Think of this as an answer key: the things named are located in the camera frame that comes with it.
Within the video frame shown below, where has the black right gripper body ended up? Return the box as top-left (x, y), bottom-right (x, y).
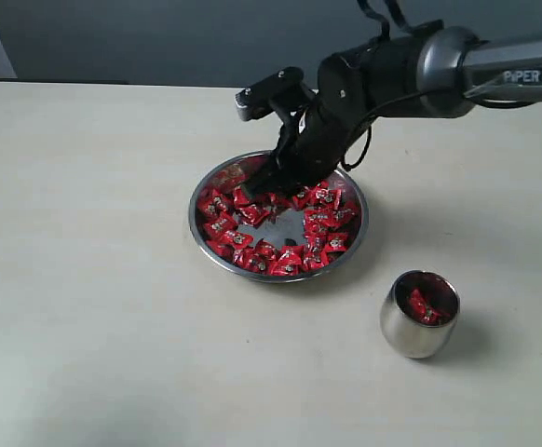
top-left (272, 100), bottom-right (369, 182)

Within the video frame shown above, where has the red candy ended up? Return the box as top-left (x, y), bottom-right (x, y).
top-left (405, 288), bottom-right (451, 326)

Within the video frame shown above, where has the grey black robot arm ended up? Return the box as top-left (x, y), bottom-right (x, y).
top-left (236, 27), bottom-right (542, 197)

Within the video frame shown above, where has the round stainless steel plate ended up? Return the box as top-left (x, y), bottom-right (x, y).
top-left (188, 151), bottom-right (369, 283)

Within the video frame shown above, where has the stainless steel cup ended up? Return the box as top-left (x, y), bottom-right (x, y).
top-left (380, 270), bottom-right (460, 359)

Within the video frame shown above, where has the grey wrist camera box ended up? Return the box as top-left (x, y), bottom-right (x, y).
top-left (235, 66), bottom-right (308, 122)

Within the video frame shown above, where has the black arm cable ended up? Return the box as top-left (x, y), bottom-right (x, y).
top-left (340, 0), bottom-right (444, 171)

